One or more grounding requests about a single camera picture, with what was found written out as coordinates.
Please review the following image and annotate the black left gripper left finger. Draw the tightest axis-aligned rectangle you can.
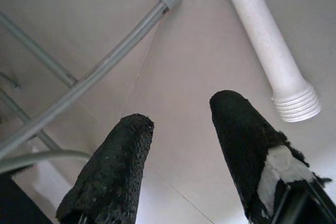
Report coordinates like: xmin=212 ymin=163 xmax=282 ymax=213
xmin=56 ymin=113 xmax=155 ymax=224

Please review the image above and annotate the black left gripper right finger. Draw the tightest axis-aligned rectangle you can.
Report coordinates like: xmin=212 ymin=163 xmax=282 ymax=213
xmin=209 ymin=89 xmax=336 ymax=224

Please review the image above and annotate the white plastic table leg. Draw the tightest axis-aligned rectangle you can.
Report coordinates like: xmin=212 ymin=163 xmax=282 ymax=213
xmin=217 ymin=0 xmax=323 ymax=123

